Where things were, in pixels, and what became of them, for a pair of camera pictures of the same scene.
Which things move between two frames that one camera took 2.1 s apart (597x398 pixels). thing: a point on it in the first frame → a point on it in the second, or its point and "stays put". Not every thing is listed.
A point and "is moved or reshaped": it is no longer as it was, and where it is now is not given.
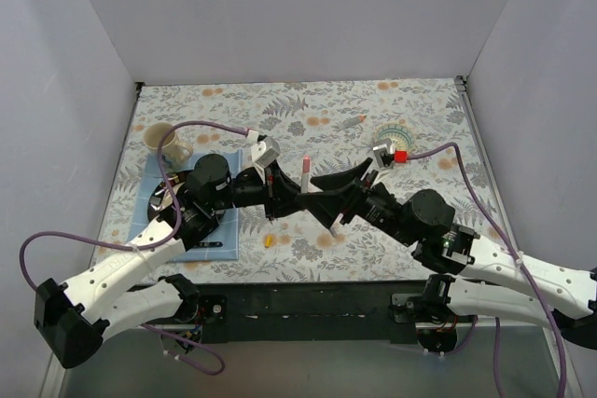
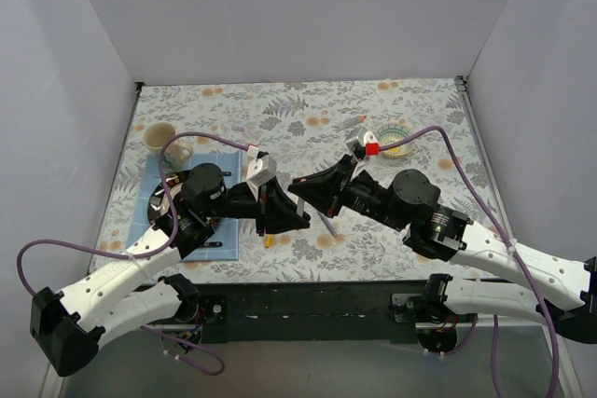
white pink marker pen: x=306 y=171 is moved or reshaped
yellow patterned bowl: x=400 y=136 stays put
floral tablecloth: x=423 y=127 stays put
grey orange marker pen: x=352 y=121 stays put
